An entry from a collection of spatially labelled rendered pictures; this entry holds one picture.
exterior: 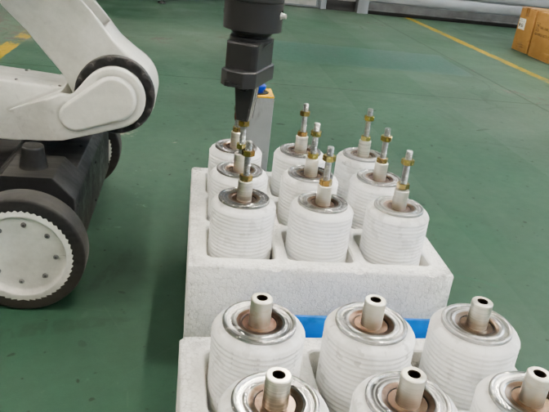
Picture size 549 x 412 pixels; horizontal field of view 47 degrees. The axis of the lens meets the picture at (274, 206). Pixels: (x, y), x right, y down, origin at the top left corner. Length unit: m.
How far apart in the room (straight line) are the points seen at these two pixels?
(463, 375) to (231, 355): 0.24
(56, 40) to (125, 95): 0.15
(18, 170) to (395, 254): 0.62
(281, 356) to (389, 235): 0.38
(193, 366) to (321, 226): 0.31
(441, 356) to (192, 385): 0.26
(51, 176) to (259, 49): 0.40
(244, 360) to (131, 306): 0.53
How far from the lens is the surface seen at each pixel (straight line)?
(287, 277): 0.91
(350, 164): 1.15
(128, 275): 1.22
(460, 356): 0.69
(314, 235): 0.92
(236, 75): 0.94
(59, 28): 1.20
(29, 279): 1.12
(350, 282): 0.93
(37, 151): 1.12
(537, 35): 4.80
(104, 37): 1.19
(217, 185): 1.02
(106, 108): 1.17
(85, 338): 1.06
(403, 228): 0.95
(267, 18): 0.94
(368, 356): 0.65
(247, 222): 0.90
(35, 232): 1.08
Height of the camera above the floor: 0.62
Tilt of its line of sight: 23 degrees down
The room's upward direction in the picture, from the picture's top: 7 degrees clockwise
